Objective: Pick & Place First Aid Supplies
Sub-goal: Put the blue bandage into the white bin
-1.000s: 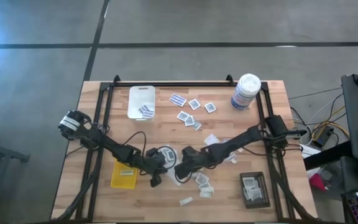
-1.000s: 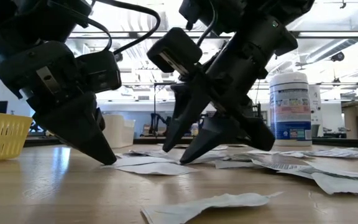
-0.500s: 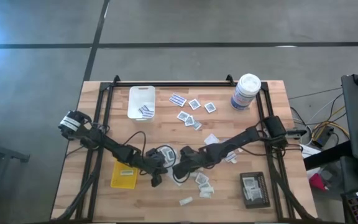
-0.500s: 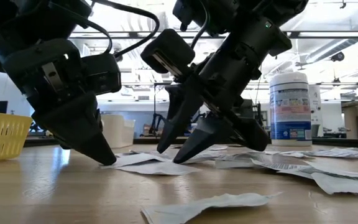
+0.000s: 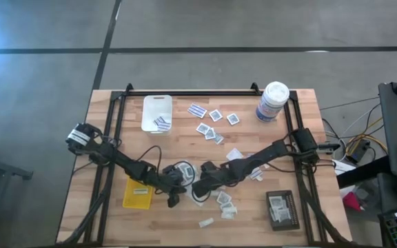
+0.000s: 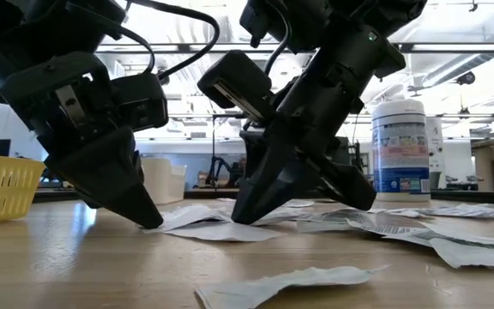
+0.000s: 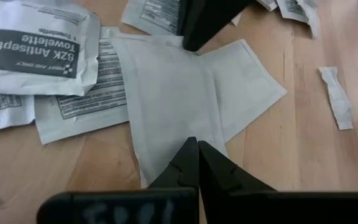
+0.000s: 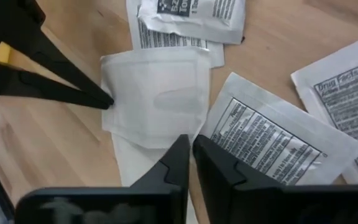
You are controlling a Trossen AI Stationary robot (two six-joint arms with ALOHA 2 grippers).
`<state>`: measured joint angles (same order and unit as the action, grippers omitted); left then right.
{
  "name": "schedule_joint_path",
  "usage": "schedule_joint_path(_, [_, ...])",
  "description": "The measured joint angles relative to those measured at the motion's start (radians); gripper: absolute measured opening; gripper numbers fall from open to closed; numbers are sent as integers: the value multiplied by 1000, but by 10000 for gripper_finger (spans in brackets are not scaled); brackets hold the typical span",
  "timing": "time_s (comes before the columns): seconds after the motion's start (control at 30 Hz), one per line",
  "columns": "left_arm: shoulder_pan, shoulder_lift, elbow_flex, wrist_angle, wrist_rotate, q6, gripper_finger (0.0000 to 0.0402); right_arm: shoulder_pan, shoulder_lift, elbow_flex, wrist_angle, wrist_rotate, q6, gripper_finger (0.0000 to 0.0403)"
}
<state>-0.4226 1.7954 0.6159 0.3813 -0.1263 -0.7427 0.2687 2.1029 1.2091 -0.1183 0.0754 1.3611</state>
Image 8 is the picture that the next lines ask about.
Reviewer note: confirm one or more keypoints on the white antiseptic wipe packet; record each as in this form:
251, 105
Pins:
197, 21
154, 39
346, 102
259, 137

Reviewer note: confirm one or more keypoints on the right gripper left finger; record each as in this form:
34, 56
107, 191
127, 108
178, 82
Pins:
172, 168

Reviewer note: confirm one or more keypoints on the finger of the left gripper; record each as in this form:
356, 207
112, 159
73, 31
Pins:
26, 28
26, 85

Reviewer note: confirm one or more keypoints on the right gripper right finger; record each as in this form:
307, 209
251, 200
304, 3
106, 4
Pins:
219, 171

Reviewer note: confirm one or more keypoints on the plain white gauze packet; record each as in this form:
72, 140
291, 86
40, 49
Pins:
157, 96
135, 161

